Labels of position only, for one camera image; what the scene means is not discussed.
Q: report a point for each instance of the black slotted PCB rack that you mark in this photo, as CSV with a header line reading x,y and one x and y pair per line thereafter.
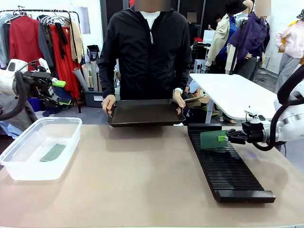
x,y
232,171

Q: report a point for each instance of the person's right forearm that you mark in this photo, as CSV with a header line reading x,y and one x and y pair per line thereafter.
x,y
107,78

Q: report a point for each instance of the beige hanging garment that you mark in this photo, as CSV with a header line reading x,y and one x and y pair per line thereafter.
x,y
77,42

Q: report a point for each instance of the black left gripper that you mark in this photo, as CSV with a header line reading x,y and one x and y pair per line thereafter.
x,y
39,85

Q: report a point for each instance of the white wristwatch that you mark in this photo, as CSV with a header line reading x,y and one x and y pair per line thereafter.
x,y
178,90

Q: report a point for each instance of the black plastic tray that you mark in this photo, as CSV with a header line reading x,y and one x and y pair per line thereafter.
x,y
145,114

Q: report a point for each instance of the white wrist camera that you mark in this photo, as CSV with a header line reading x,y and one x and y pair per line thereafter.
x,y
251,113
44,64

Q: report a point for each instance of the black storage bin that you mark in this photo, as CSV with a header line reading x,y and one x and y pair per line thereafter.
x,y
91,99

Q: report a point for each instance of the black metal clothes rack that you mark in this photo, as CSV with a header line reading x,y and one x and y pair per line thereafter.
x,y
47,11

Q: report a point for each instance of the red hanging jacket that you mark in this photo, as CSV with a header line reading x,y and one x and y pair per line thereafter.
x,y
23,42

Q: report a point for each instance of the red hanging dress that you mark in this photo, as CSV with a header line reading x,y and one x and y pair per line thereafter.
x,y
66,69

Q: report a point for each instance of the brown cardboard box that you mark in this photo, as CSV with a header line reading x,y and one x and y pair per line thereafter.
x,y
193,99

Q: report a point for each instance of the background person dark top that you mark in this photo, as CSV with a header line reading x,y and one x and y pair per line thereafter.
x,y
218,18

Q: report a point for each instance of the mannequin in beige coat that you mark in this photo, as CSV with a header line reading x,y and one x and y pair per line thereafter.
x,y
219,40

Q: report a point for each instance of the tall grey paper roll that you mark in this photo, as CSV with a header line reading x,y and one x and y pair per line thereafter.
x,y
94,76

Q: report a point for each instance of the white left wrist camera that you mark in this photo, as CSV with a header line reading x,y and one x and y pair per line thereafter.
x,y
44,64

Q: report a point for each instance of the black chair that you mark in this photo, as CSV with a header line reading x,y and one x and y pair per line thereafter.
x,y
93,53

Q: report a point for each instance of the person's left hand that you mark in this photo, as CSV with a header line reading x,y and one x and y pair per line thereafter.
x,y
178,99

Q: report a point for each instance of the white computer case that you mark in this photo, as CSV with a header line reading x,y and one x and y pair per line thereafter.
x,y
200,65

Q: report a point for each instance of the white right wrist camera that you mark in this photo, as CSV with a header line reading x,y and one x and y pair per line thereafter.
x,y
251,113

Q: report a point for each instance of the mannequin in pink top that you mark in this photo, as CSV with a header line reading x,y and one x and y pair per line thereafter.
x,y
289,47

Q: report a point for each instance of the green PCB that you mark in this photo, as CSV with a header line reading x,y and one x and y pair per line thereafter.
x,y
210,140
53,153

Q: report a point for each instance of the mannequin in purple jacket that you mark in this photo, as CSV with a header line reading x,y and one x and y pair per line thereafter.
x,y
251,40

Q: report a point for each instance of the leaning grey paper roll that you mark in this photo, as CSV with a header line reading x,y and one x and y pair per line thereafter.
x,y
80,79

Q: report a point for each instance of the clear plastic box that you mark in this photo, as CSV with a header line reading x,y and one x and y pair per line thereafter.
x,y
35,171

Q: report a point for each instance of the white side table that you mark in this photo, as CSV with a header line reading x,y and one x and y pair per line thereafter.
x,y
237,95

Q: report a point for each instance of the person in black jacket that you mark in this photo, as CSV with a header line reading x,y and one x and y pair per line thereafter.
x,y
147,59

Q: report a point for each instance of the person's right hand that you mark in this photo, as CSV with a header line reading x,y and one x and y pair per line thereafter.
x,y
108,102

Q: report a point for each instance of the cream paper roll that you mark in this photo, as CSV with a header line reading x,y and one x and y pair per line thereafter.
x,y
86,76

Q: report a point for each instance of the black tripod pole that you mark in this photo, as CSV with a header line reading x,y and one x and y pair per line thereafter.
x,y
237,47

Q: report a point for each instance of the person's left forearm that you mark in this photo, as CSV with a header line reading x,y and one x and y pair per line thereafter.
x,y
184,71

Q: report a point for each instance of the grey cloth pile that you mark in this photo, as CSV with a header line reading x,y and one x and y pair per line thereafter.
x,y
28,116

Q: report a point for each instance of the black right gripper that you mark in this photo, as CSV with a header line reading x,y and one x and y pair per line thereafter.
x,y
256,133

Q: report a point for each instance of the black hanging scarf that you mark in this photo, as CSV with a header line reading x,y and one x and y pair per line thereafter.
x,y
62,40

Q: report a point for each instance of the pale grey hanging garment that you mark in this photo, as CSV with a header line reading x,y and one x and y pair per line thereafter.
x,y
3,42

